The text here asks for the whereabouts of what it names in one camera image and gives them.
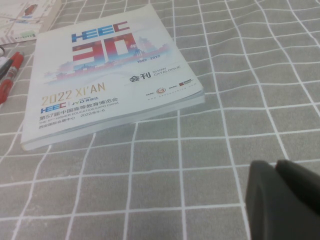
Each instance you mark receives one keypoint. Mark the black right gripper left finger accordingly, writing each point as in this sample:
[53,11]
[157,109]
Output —
[270,212]

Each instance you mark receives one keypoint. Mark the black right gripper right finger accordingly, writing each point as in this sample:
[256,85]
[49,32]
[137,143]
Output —
[300,180]

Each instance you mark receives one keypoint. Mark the red gel pen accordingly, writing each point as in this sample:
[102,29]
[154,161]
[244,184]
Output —
[10,75]

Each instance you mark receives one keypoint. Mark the black and red pen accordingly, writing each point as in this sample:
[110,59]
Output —
[4,67]

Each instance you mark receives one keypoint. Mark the grey checked tablecloth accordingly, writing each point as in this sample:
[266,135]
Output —
[225,125]

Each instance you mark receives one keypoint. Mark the white HEEC show catalogue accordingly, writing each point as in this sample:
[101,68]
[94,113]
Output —
[100,75]

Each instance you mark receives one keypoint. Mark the orange map cover book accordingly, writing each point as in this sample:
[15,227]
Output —
[20,22]

